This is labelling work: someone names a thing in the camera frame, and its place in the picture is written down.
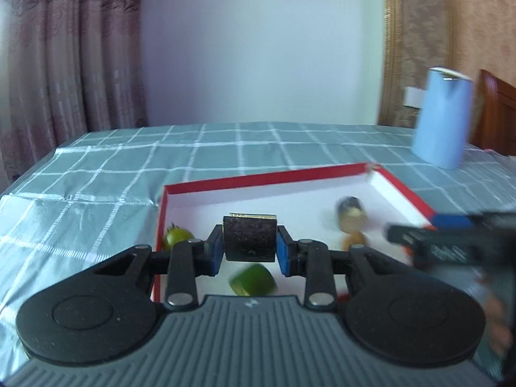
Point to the red cardboard box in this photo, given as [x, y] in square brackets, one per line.
[282, 193]

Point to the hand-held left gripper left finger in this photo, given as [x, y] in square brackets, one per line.
[215, 250]

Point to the green tomato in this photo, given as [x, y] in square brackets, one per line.
[177, 237]

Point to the green checked tablecloth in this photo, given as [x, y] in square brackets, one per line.
[100, 177]

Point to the pink patterned curtain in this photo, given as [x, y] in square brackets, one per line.
[68, 56]

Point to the person's right hand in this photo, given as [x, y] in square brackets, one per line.
[498, 326]

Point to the wooden chair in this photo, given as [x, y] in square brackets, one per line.
[496, 113]

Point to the gold framed wall panel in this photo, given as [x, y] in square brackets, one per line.
[415, 28]

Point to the dark square block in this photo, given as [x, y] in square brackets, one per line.
[250, 238]

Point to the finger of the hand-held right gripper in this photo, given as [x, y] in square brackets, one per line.
[409, 236]
[451, 221]

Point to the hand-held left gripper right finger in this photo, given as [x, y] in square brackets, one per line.
[284, 252]

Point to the blue kettle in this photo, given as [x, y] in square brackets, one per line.
[441, 121]

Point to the green cylinder toy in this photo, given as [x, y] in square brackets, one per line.
[252, 279]

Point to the tan longan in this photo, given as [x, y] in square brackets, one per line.
[354, 240]

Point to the white wall socket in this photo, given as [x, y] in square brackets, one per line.
[414, 96]

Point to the short sugarcane piece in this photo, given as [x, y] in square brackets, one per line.
[350, 211]

